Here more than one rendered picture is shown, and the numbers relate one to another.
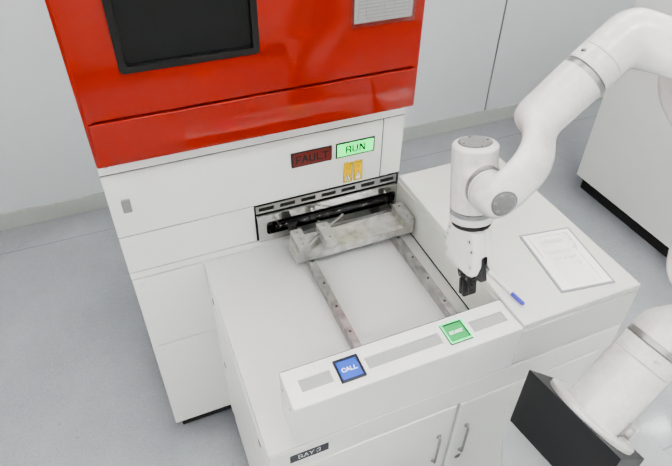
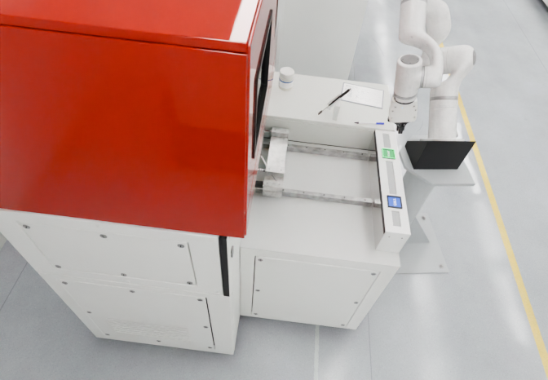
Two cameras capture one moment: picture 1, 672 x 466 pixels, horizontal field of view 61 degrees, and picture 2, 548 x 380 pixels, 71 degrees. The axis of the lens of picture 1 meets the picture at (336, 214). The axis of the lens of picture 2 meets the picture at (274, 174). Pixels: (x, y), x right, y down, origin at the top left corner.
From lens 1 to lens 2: 1.27 m
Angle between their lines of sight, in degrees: 46
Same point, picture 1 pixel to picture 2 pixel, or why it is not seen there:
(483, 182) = (433, 73)
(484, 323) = (386, 142)
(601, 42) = not seen: outside the picture
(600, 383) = (446, 125)
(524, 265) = (359, 109)
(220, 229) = not seen: hidden behind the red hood
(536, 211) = (325, 85)
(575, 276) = (375, 99)
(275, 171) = not seen: hidden behind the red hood
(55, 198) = not seen: outside the picture
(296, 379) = (392, 226)
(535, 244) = (348, 98)
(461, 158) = (415, 70)
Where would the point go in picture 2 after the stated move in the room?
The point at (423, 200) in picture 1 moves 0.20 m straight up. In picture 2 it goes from (290, 116) to (295, 81)
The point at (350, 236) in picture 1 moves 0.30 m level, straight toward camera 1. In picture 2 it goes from (280, 162) to (341, 192)
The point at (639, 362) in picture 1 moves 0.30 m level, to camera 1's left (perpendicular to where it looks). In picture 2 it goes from (452, 107) to (436, 148)
